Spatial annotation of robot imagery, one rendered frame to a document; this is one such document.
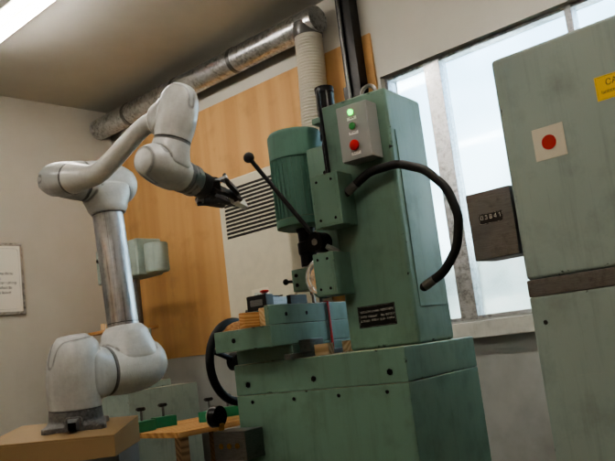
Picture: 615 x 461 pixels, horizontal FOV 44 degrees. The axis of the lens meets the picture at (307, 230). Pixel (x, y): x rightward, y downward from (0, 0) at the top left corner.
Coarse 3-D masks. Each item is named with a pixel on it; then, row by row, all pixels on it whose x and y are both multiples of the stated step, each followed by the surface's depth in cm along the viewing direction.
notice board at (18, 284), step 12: (0, 252) 479; (12, 252) 485; (0, 264) 478; (12, 264) 483; (0, 276) 476; (12, 276) 482; (0, 288) 475; (12, 288) 480; (24, 288) 486; (0, 300) 473; (12, 300) 479; (24, 300) 485; (0, 312) 472; (12, 312) 477; (24, 312) 483
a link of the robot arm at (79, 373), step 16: (64, 336) 232; (80, 336) 226; (64, 352) 222; (80, 352) 223; (96, 352) 227; (48, 368) 224; (64, 368) 221; (80, 368) 222; (96, 368) 225; (112, 368) 229; (48, 384) 223; (64, 384) 220; (80, 384) 221; (96, 384) 225; (112, 384) 229; (48, 400) 223; (64, 400) 220; (80, 400) 221; (96, 400) 225
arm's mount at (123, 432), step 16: (128, 416) 241; (16, 432) 227; (32, 432) 225; (80, 432) 216; (96, 432) 214; (112, 432) 211; (128, 432) 226; (0, 448) 205; (16, 448) 205; (32, 448) 205; (48, 448) 205; (64, 448) 206; (80, 448) 206; (96, 448) 206; (112, 448) 206
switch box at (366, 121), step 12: (348, 108) 212; (360, 108) 210; (372, 108) 212; (360, 120) 210; (372, 120) 211; (348, 132) 212; (360, 132) 210; (372, 132) 210; (348, 144) 212; (360, 144) 210; (372, 144) 208; (348, 156) 212; (360, 156) 209; (372, 156) 209
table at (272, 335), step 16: (336, 320) 236; (224, 336) 218; (240, 336) 215; (256, 336) 211; (272, 336) 209; (288, 336) 215; (304, 336) 221; (320, 336) 228; (336, 336) 235; (224, 352) 218
